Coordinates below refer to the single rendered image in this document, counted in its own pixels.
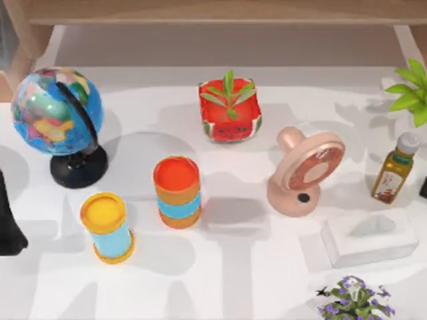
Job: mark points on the wooden shelf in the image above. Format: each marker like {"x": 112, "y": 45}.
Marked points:
{"x": 200, "y": 13}

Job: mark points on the orange and blue can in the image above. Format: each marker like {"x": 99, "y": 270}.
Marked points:
{"x": 178, "y": 196}

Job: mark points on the watermelon plant pot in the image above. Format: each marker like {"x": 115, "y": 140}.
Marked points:
{"x": 230, "y": 123}

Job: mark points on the pink desk fan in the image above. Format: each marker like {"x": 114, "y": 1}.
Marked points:
{"x": 300, "y": 176}

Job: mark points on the blue globe on black stand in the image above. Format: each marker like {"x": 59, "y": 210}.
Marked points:
{"x": 50, "y": 110}

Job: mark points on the yellow and blue can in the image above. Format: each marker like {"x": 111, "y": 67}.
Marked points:
{"x": 108, "y": 226}

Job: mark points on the white tissue box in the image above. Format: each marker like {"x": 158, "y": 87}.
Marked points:
{"x": 370, "y": 240}

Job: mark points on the purple flower plant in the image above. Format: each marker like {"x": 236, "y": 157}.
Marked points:
{"x": 355, "y": 300}

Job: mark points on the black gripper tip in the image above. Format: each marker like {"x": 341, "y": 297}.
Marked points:
{"x": 8, "y": 226}

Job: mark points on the yellow oil bottle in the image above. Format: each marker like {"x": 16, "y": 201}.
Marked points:
{"x": 393, "y": 170}

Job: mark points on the bright green leafy plant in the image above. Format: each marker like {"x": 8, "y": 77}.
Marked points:
{"x": 410, "y": 93}

